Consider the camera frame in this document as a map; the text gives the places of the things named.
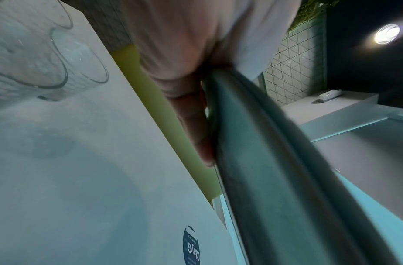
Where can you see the person's left hand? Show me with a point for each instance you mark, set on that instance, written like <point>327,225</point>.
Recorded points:
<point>188,31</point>

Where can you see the green foliage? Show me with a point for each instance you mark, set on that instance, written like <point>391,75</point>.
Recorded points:
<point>311,10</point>

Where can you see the green bench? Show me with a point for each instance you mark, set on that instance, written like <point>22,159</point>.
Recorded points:
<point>203,181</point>

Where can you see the small white device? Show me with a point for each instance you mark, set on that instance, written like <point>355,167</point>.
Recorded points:
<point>329,95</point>

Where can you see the round ceiling light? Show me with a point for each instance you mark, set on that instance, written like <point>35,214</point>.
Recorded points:
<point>388,33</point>

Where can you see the blue round sticker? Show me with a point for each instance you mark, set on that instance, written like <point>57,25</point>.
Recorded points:
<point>191,245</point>

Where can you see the white roller blind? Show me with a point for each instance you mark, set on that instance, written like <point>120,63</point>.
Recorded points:
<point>384,220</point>

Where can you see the white lattice wall panel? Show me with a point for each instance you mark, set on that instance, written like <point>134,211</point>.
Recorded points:
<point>296,64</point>

